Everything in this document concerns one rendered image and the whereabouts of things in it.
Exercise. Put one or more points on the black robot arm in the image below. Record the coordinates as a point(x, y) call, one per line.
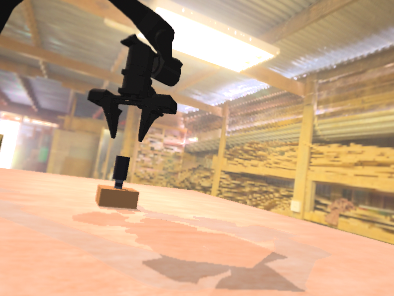
point(157, 31)

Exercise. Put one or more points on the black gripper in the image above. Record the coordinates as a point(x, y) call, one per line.
point(135, 87)

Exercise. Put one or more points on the orange square block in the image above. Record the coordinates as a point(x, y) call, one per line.
point(108, 196)

